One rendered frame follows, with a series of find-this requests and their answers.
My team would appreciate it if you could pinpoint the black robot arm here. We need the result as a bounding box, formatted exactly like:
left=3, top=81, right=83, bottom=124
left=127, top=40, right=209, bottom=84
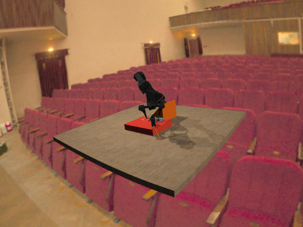
left=134, top=72, right=167, bottom=110

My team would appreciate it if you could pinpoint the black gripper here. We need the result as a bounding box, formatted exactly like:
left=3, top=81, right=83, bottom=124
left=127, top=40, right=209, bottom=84
left=138, top=103, right=165, bottom=118

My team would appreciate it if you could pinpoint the red flat panel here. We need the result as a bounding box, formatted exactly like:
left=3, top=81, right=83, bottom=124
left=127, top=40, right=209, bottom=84
left=125, top=116, right=172, bottom=136

